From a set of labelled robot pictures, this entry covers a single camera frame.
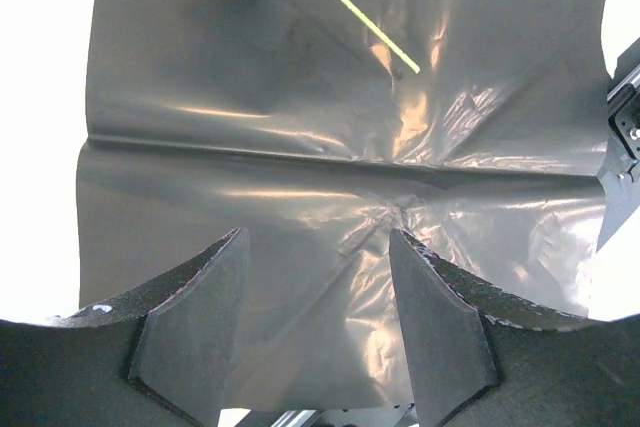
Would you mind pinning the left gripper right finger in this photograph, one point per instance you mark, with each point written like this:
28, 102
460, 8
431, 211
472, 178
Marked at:
480, 356

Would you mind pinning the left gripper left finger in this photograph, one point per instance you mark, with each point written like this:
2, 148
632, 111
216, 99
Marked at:
156, 355

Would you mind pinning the black wrapping paper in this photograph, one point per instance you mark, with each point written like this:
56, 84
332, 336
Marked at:
289, 118

